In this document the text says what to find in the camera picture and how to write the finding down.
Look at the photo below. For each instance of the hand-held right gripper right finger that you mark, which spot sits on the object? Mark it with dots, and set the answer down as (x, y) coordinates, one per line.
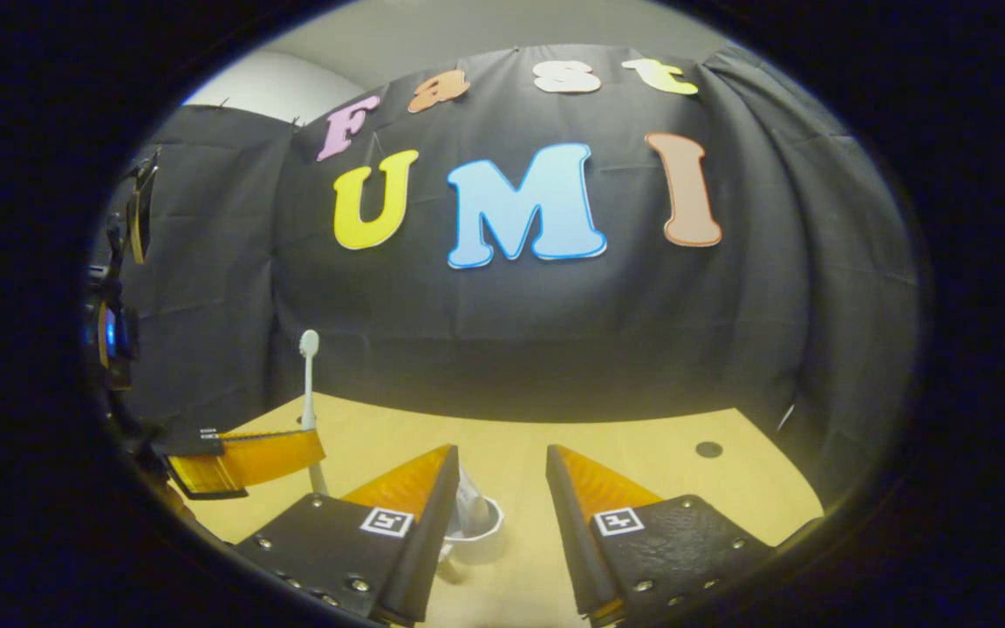
(572, 541)

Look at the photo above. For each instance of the pale green toothbrush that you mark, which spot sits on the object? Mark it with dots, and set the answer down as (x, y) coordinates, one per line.
(308, 392)

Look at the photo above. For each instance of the black backdrop cloth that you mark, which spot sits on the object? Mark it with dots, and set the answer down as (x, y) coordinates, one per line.
(511, 331)

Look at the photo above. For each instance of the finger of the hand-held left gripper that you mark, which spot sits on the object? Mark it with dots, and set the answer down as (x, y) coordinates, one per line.
(267, 458)

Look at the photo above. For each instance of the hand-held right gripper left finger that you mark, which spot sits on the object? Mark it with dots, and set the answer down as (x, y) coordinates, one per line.
(433, 549)

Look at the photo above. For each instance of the dark round desk grommet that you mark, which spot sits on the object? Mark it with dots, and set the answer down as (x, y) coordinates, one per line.
(709, 449)

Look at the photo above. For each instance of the light wooden desktop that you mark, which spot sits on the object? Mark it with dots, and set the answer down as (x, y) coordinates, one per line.
(511, 436)

